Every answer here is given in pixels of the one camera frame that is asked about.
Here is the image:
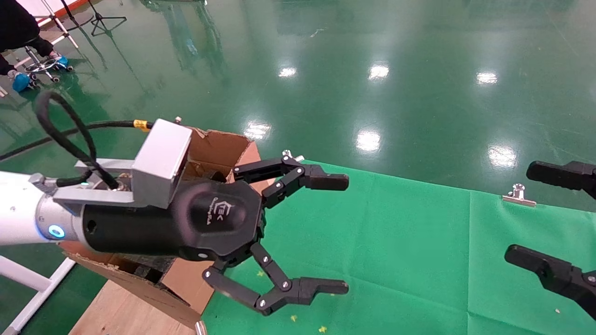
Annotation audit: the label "person in black clothes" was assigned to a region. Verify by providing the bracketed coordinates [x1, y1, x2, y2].
[0, 0, 54, 76]

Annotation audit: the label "black round base stand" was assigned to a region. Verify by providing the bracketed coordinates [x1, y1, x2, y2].
[60, 0, 95, 29]

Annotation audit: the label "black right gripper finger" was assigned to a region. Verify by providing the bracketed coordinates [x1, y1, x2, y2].
[504, 244, 596, 321]
[526, 161, 596, 201]

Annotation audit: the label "white stand legs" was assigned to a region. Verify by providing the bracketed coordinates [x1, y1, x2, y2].
[28, 0, 80, 50]

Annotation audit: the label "white table frame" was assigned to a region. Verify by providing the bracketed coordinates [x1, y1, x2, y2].
[0, 255, 76, 335]

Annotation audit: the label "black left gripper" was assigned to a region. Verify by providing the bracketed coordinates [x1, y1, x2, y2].
[81, 181, 266, 261]

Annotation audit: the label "large open cardboard carton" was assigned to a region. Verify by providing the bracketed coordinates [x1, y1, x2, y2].
[61, 127, 280, 328]

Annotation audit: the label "green table cloth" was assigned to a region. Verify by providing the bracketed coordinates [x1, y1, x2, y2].
[200, 161, 596, 335]

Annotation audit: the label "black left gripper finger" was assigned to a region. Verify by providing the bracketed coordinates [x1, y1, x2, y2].
[233, 156, 350, 209]
[203, 242, 350, 317]

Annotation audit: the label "rolling stool base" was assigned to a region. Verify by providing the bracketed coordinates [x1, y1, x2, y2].
[21, 46, 74, 87]

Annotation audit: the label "black tripod stand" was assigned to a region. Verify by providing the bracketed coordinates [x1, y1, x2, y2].
[86, 0, 127, 37]

